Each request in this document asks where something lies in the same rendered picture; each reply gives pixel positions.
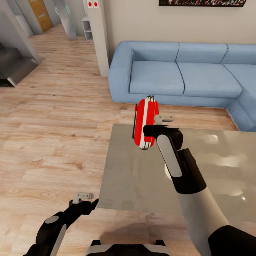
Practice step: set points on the radio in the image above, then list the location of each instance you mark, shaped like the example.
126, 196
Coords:
145, 112

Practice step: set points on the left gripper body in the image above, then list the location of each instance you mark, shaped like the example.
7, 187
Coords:
83, 207

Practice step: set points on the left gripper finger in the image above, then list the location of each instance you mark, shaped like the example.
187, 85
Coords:
94, 204

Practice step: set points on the door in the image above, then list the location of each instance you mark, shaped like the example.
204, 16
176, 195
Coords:
41, 14

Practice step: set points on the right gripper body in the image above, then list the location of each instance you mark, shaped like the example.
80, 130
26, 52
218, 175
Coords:
150, 129

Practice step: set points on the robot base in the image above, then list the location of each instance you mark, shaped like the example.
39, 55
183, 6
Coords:
159, 249

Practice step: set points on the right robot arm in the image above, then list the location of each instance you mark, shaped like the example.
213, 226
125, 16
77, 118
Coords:
209, 230

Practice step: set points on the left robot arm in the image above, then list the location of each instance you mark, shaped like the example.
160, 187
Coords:
50, 235

